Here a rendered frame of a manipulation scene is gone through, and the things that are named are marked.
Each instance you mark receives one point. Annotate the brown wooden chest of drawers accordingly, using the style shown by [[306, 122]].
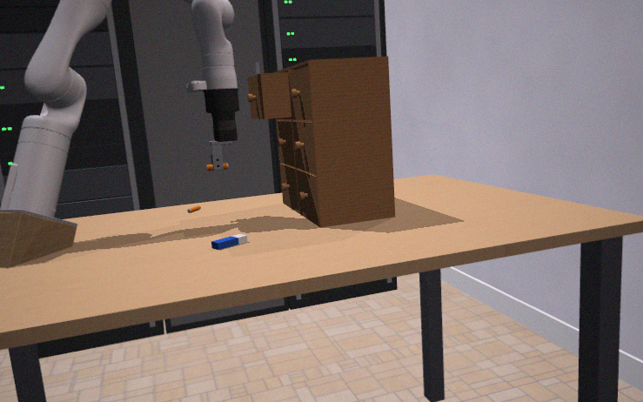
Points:
[[352, 135]]

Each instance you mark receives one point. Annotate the brown wooden drawer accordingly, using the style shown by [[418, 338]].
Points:
[[308, 194], [269, 95], [300, 92], [285, 141], [304, 145], [289, 185]]

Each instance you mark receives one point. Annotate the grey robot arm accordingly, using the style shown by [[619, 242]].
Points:
[[37, 171]]

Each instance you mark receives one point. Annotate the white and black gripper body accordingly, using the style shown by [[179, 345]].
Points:
[[221, 99]]

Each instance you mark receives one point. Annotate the blue and white eraser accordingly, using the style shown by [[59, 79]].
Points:
[[228, 242]]

